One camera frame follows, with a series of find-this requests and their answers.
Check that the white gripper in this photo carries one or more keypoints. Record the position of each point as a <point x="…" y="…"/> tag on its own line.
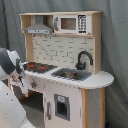
<point x="19" y="76"/>

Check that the white toy microwave door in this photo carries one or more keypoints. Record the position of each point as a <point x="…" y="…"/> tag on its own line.
<point x="73" y="24"/>

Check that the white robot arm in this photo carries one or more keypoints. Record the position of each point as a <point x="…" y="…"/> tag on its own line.
<point x="12" y="114"/>

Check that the wooden toy kitchen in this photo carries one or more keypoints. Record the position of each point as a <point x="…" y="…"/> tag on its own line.
<point x="61" y="50"/>

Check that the black toy stovetop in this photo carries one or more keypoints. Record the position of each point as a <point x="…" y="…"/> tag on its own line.
<point x="38" y="67"/>

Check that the white cabinet door with dispenser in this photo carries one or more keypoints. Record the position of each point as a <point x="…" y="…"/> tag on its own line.
<point x="62" y="106"/>

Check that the grey range hood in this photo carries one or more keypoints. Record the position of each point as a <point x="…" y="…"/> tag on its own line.
<point x="38" y="27"/>

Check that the grey toy sink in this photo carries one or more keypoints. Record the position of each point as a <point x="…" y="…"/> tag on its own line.
<point x="72" y="74"/>

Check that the black toy faucet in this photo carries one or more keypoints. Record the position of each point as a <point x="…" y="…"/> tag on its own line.
<point x="81" y="64"/>

